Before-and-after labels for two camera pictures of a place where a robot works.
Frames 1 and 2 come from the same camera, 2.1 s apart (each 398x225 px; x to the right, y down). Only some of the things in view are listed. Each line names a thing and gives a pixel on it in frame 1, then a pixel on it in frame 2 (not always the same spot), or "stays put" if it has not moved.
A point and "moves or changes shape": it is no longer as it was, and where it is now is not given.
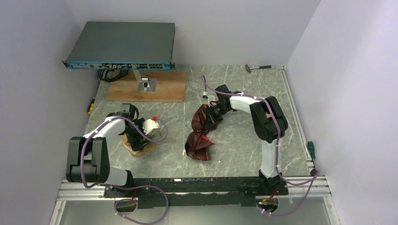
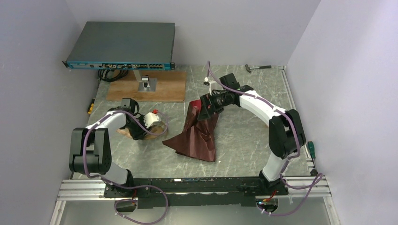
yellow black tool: [91, 107] stays put
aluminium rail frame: [313, 186] stays put
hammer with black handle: [260, 67] stays put
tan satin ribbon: [147, 148] -> [154, 132]
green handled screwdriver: [312, 153] stays put
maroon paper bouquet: [197, 144] moves or changes shape
